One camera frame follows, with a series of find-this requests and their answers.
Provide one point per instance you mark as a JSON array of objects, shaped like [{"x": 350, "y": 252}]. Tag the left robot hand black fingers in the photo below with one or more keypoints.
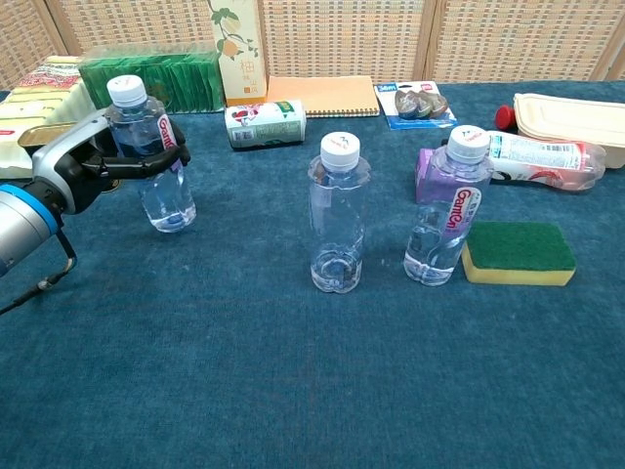
[{"x": 73, "y": 156}]

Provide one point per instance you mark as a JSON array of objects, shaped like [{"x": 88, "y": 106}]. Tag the clear water bottle white cap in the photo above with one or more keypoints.
[
  {"x": 439, "y": 244},
  {"x": 168, "y": 210},
  {"x": 337, "y": 220}
]

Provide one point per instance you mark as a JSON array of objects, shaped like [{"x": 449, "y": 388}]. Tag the black gold luncheon meat tin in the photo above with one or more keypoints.
[{"x": 39, "y": 136}]

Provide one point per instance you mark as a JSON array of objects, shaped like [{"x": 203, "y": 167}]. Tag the yellow sponge multipack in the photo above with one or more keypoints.
[{"x": 29, "y": 98}]

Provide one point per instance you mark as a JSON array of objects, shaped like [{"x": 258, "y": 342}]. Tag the clear box green sachets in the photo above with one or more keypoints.
[{"x": 190, "y": 78}]

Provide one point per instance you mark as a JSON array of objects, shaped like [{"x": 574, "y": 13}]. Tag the tall orange white carton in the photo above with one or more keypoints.
[{"x": 241, "y": 73}]

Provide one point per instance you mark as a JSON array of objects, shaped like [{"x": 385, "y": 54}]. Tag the white green drink can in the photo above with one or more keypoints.
[{"x": 266, "y": 124}]

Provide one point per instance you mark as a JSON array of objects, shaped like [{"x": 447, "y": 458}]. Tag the orange spiral notebook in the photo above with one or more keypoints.
[{"x": 322, "y": 95}]

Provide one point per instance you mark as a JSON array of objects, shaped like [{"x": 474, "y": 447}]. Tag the woven wicker folding screen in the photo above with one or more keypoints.
[{"x": 342, "y": 39}]

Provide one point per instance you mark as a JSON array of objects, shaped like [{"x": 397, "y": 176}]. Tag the blue table cloth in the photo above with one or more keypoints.
[{"x": 312, "y": 366}]

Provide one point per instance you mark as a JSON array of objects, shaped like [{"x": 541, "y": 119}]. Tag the blue tape measure blister pack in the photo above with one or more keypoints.
[{"x": 415, "y": 105}]

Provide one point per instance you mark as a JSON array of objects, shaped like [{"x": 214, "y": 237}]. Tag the small purple box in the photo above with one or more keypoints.
[{"x": 427, "y": 176}]

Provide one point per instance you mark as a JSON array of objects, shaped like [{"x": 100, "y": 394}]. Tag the red round object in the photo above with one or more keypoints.
[{"x": 505, "y": 117}]

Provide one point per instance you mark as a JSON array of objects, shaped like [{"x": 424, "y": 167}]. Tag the green yellow scrub sponge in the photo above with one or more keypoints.
[{"x": 517, "y": 244}]

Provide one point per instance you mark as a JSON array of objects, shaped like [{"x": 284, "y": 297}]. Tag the pink white squeeze bottle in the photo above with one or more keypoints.
[{"x": 542, "y": 161}]

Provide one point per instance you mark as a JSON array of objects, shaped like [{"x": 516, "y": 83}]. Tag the beige lidded food container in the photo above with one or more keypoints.
[{"x": 571, "y": 119}]

